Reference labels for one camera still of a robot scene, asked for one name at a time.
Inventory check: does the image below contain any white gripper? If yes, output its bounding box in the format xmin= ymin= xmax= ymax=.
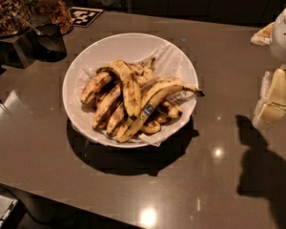
xmin=253 ymin=8 xmax=286 ymax=129

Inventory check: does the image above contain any spotted banana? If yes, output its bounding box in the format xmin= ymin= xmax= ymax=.
xmin=97 ymin=60 xmax=141 ymax=119
xmin=92 ymin=84 xmax=121 ymax=129
xmin=81 ymin=71 xmax=112 ymax=105
xmin=106 ymin=102 xmax=125 ymax=136

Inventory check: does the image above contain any small banana right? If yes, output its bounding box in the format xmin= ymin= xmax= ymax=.
xmin=159 ymin=100 xmax=182 ymax=118

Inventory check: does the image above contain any small banana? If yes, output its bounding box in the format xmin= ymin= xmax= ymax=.
xmin=140 ymin=120 xmax=161 ymax=135
xmin=159 ymin=100 xmax=182 ymax=118

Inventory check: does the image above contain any long banana with sticker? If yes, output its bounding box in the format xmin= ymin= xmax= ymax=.
xmin=116 ymin=77 xmax=205 ymax=143

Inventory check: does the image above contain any small banana bottom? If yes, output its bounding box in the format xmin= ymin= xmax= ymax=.
xmin=140 ymin=120 xmax=161 ymax=135

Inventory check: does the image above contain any white bowl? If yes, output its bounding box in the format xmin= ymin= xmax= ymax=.
xmin=62 ymin=32 xmax=199 ymax=149

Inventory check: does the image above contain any white paper liner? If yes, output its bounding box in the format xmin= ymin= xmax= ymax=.
xmin=71 ymin=43 xmax=198 ymax=147

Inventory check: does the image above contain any black white marker tag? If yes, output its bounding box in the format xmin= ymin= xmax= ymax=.
xmin=70 ymin=7 xmax=103 ymax=28

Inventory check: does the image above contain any glass jar of nuts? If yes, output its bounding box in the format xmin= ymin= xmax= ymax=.
xmin=24 ymin=0 xmax=72 ymax=34

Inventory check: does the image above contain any dark metal stand block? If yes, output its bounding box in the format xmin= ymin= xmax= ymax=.
xmin=0 ymin=31 xmax=36 ymax=69

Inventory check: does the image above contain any glass jar of cashews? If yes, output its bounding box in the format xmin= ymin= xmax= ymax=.
xmin=0 ymin=0 xmax=31 ymax=37

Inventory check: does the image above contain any black scoop with handle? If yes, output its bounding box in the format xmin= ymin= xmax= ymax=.
xmin=11 ymin=12 xmax=67 ymax=62

